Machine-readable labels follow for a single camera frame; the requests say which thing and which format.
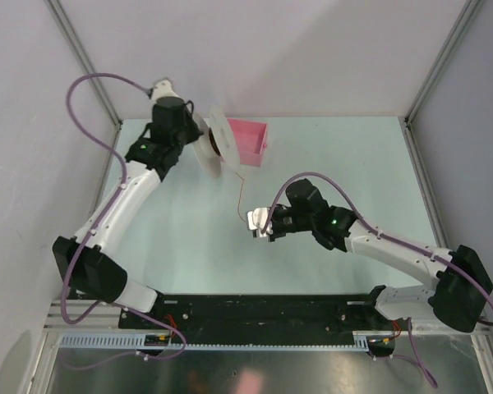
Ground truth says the left aluminium corner post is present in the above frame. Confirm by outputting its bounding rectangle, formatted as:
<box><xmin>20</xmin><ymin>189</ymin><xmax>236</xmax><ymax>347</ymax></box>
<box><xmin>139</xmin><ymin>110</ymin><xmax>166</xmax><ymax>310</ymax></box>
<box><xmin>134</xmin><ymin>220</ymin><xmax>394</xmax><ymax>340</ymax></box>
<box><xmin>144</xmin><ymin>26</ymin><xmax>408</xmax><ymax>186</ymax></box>
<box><xmin>44</xmin><ymin>0</ymin><xmax>121</xmax><ymax>126</ymax></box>

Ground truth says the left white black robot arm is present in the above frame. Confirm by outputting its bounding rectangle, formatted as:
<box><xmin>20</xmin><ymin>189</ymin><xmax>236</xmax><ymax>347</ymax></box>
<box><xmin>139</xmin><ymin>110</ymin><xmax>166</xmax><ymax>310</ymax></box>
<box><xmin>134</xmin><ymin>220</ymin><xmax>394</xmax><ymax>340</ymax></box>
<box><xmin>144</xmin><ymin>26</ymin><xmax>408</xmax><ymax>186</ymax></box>
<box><xmin>53</xmin><ymin>95</ymin><xmax>202</xmax><ymax>328</ymax></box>

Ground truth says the white plastic spool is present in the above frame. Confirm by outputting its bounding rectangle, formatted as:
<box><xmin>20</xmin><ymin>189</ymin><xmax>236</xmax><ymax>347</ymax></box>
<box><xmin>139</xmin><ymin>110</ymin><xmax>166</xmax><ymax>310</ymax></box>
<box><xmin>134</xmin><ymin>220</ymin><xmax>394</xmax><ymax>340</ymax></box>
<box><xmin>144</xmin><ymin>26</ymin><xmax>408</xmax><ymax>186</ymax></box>
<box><xmin>191</xmin><ymin>104</ymin><xmax>240</xmax><ymax>178</ymax></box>

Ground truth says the orange wire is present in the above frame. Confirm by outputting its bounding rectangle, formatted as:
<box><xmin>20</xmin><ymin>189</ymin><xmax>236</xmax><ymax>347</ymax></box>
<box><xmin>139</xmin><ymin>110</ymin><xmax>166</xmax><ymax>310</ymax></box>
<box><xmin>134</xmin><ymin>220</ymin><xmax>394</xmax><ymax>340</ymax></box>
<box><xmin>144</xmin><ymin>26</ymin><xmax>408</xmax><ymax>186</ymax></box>
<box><xmin>221</xmin><ymin>161</ymin><xmax>248</xmax><ymax>222</ymax></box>

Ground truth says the pink plastic box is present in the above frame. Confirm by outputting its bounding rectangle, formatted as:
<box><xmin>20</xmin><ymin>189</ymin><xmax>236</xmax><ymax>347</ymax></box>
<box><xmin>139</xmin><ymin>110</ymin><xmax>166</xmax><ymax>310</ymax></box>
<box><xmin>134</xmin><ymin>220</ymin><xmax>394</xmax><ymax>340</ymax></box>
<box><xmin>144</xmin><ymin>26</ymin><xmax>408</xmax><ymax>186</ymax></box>
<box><xmin>228</xmin><ymin>118</ymin><xmax>268</xmax><ymax>167</ymax></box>

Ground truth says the right aluminium corner post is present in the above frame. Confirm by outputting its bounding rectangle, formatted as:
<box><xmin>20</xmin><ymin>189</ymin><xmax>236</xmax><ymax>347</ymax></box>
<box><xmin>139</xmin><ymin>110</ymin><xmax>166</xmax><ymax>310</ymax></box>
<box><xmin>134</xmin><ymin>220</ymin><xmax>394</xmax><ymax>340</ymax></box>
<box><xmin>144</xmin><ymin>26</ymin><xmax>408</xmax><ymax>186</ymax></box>
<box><xmin>404</xmin><ymin>0</ymin><xmax>485</xmax><ymax>124</ymax></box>

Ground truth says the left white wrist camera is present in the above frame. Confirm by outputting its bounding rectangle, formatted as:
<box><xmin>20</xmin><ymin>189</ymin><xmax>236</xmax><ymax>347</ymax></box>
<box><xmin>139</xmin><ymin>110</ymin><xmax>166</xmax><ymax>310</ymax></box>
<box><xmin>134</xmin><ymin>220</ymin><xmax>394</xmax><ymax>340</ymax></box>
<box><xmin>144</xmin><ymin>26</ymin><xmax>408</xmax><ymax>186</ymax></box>
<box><xmin>148</xmin><ymin>77</ymin><xmax>179</xmax><ymax>103</ymax></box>

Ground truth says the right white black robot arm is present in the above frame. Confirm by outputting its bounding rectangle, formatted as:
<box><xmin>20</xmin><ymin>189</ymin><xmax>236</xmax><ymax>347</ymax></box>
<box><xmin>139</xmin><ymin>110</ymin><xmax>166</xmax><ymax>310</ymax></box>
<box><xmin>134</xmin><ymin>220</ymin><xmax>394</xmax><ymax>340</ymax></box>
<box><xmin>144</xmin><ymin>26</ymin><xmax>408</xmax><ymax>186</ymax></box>
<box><xmin>247</xmin><ymin>179</ymin><xmax>493</xmax><ymax>333</ymax></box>

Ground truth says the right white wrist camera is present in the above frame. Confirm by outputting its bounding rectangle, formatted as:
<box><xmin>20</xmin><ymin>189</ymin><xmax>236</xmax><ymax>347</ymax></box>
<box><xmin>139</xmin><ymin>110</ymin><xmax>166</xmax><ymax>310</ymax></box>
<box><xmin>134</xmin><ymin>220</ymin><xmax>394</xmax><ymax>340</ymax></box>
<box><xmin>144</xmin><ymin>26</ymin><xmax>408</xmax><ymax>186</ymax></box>
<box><xmin>246</xmin><ymin>208</ymin><xmax>273</xmax><ymax>239</ymax></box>

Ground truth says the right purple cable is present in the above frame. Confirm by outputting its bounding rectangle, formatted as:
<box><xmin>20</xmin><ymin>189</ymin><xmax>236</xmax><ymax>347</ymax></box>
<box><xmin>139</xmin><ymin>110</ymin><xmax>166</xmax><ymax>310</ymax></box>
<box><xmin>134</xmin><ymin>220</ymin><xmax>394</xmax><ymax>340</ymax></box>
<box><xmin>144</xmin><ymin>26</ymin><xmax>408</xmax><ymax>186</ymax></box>
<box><xmin>262</xmin><ymin>172</ymin><xmax>493</xmax><ymax>389</ymax></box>

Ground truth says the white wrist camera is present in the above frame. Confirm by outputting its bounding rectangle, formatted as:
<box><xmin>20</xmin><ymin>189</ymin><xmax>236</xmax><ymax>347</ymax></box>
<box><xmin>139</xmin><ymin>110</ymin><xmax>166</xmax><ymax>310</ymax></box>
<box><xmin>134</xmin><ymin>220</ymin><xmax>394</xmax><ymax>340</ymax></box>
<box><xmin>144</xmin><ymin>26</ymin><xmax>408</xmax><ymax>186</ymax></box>
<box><xmin>246</xmin><ymin>208</ymin><xmax>273</xmax><ymax>239</ymax></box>
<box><xmin>148</xmin><ymin>77</ymin><xmax>179</xmax><ymax>103</ymax></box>

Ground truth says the grey slotted cable duct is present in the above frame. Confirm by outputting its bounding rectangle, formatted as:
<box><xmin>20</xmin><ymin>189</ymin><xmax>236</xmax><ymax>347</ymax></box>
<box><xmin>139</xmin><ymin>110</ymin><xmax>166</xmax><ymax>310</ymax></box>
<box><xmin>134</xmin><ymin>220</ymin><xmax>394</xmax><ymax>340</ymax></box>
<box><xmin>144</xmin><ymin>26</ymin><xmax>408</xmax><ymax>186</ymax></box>
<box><xmin>59</xmin><ymin>332</ymin><xmax>369</xmax><ymax>352</ymax></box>

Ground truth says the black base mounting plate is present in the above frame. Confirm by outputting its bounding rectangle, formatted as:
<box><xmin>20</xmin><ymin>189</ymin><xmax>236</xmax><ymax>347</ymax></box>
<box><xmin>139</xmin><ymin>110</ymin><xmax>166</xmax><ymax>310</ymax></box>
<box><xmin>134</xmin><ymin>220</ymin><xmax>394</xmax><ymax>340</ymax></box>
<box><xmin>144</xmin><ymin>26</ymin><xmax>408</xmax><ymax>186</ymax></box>
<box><xmin>118</xmin><ymin>293</ymin><xmax>412</xmax><ymax>330</ymax></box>

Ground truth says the aluminium frame rail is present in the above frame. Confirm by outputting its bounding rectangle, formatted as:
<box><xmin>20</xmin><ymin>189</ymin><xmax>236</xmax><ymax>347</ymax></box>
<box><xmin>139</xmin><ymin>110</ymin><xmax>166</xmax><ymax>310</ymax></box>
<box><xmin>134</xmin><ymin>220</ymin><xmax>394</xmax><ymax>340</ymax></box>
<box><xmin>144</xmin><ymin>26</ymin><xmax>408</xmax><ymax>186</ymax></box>
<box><xmin>43</xmin><ymin>300</ymin><xmax>127</xmax><ymax>332</ymax></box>

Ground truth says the aluminium corner post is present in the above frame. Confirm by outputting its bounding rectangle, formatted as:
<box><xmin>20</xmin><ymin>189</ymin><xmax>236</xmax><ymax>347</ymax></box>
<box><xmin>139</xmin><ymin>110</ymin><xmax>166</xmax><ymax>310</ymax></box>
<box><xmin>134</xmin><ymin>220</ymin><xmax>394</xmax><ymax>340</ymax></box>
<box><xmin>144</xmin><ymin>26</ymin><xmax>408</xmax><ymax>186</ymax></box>
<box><xmin>404</xmin><ymin>0</ymin><xmax>485</xmax><ymax>124</ymax></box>
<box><xmin>44</xmin><ymin>0</ymin><xmax>121</xmax><ymax>126</ymax></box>

